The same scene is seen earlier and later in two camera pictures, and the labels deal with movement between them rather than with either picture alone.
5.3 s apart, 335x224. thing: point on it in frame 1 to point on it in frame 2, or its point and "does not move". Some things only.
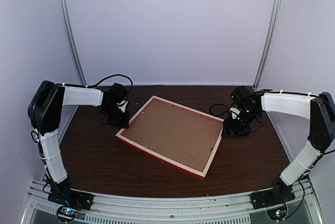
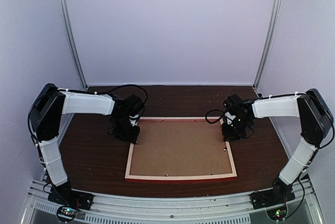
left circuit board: [66, 213] does not move
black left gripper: [123, 124] to [132, 137]
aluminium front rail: [235, 208] does not move
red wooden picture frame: [183, 136] to [165, 177]
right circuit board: [277, 214] does not move
